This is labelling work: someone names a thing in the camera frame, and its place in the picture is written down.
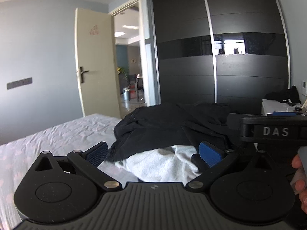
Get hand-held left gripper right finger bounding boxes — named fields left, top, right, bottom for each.
left=187, top=141, right=274, bottom=192

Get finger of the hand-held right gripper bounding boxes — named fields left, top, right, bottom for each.
left=264, top=111, right=298, bottom=118
left=227, top=113, right=242, bottom=135

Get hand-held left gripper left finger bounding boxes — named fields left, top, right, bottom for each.
left=34, top=142, right=120, bottom=192

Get black jeans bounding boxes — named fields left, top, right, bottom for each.
left=108, top=102, right=240, bottom=163

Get person's right hand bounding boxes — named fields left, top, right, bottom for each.
left=291, top=154, right=307, bottom=214

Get white side table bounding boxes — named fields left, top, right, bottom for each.
left=261, top=99, right=307, bottom=116

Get black bag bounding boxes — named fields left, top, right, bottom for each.
left=264, top=85, right=302, bottom=105

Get white towel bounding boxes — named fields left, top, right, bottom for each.
left=115, top=144, right=203, bottom=183

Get bed with pink dotted sheet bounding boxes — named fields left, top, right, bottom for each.
left=0, top=113, right=154, bottom=230

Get cream door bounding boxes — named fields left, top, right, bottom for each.
left=74, top=8, right=121, bottom=119

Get dark sliding wardrobe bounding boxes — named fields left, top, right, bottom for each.
left=146, top=0, right=292, bottom=115

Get dark door handle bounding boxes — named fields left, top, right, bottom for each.
left=76, top=66, right=90, bottom=83

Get grey wall switch panel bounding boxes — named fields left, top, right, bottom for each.
left=6, top=77, right=33, bottom=90

